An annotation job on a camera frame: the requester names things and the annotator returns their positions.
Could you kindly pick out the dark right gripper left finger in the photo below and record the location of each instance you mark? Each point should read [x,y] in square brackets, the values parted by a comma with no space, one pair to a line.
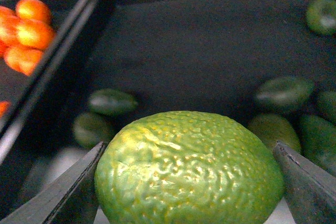
[69,199]

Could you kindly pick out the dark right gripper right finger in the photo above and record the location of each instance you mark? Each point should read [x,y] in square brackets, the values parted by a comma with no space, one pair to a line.
[310,190]

